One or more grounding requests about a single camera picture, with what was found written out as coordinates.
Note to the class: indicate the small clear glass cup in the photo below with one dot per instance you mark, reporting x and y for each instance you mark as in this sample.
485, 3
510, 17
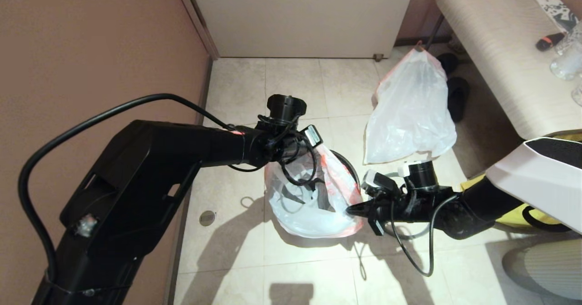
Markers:
578, 95

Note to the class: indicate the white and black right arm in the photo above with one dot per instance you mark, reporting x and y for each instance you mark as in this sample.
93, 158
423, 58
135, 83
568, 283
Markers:
523, 182

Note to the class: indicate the translucent white trash bag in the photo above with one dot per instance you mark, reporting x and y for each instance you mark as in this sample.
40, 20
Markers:
309, 214

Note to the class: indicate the yellow bag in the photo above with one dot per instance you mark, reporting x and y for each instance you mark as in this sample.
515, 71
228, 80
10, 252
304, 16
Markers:
514, 216

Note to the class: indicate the black and orange remote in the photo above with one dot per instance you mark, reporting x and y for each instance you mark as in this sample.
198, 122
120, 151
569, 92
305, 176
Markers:
551, 41

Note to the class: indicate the white door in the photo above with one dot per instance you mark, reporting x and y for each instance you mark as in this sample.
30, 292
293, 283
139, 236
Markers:
300, 18

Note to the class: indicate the black trash bin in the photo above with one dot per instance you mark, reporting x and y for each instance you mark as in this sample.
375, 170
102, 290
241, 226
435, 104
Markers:
350, 166

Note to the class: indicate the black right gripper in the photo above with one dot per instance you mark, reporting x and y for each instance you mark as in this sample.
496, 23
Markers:
393, 207

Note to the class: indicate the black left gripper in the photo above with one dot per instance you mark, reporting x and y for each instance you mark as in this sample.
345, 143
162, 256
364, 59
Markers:
288, 149

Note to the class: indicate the grey ribbed rounded object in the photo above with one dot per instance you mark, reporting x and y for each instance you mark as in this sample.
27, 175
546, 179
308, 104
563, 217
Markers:
541, 273

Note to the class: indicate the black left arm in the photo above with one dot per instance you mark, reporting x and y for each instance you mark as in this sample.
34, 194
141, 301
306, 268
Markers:
136, 182

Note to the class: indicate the beige door frame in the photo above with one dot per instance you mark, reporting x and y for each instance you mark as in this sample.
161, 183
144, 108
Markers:
198, 23

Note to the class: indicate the small silver wrist camera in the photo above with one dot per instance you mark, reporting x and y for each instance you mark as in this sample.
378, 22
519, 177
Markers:
313, 136
376, 226

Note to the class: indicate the black slipper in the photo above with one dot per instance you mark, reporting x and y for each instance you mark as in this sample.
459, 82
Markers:
450, 62
459, 98

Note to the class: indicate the beige bench with metal legs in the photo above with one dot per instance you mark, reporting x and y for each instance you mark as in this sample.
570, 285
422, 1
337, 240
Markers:
500, 46

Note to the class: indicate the black and white brochure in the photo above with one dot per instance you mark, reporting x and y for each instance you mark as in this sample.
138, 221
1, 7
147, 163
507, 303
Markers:
560, 12

